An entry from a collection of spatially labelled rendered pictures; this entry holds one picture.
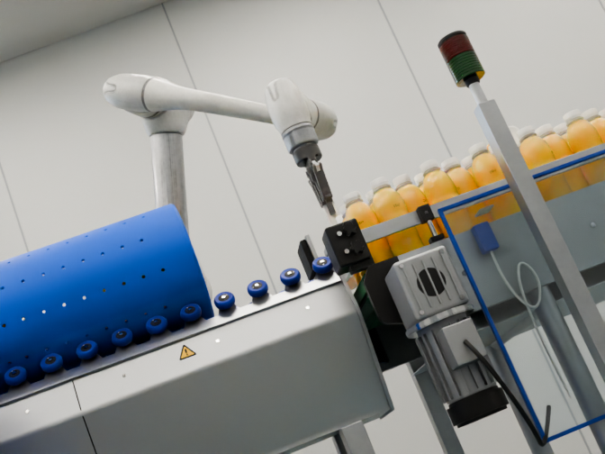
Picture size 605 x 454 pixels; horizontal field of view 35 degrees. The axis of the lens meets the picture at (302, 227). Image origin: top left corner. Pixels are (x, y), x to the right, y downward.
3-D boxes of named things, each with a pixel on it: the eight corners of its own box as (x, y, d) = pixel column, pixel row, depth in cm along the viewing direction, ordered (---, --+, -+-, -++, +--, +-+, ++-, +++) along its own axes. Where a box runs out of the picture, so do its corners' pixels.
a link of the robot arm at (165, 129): (139, 325, 288) (182, 323, 307) (183, 322, 280) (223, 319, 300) (122, 79, 296) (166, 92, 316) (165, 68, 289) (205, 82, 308)
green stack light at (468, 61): (453, 91, 195) (443, 70, 196) (481, 81, 196) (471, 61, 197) (460, 77, 189) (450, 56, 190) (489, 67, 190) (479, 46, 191)
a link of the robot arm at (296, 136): (311, 132, 262) (319, 150, 261) (280, 142, 261) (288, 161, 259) (313, 118, 254) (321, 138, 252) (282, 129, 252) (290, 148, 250)
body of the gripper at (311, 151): (319, 138, 252) (331, 168, 250) (316, 150, 260) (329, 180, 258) (293, 147, 251) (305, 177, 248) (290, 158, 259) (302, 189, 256)
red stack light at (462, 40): (443, 70, 196) (436, 54, 197) (471, 61, 197) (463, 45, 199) (450, 55, 190) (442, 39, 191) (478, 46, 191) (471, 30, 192)
